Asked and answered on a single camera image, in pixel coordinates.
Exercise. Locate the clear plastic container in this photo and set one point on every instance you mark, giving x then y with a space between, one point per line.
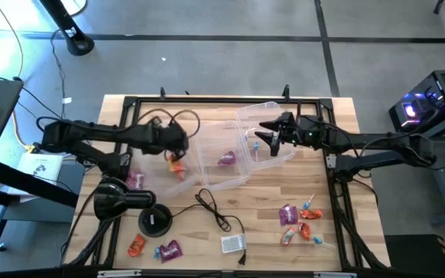
157 181
269 160
222 177

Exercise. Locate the black desk lamp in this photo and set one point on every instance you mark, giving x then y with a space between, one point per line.
110 201

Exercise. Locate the orange and silver candy packet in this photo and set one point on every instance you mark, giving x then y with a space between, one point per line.
287 237

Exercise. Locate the black floor stand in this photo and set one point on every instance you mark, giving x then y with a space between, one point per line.
77 42

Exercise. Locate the silver metal bracket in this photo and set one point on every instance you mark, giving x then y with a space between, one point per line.
334 275
118 274

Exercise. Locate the small white floor tag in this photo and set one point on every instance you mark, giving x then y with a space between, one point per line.
66 100

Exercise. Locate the red small objects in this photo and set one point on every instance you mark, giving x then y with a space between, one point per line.
304 231

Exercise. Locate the white safety label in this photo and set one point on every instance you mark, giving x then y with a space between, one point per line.
233 243

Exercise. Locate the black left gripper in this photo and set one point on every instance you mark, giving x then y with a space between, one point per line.
170 139

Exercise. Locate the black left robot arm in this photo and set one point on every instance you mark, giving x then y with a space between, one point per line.
91 133

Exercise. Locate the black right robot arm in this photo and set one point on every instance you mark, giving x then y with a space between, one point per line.
381 141

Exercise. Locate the purple candy packet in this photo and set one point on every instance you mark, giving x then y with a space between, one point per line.
170 251
288 215
227 158
135 180

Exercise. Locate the black floor mat yellow stripes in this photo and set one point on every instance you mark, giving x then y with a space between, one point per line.
415 256

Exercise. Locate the black table clamp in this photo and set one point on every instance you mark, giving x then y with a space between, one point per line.
162 93
286 89

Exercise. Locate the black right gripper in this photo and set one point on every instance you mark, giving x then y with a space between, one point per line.
301 131

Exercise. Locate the black aluminium table frame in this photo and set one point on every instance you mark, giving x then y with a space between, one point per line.
207 100

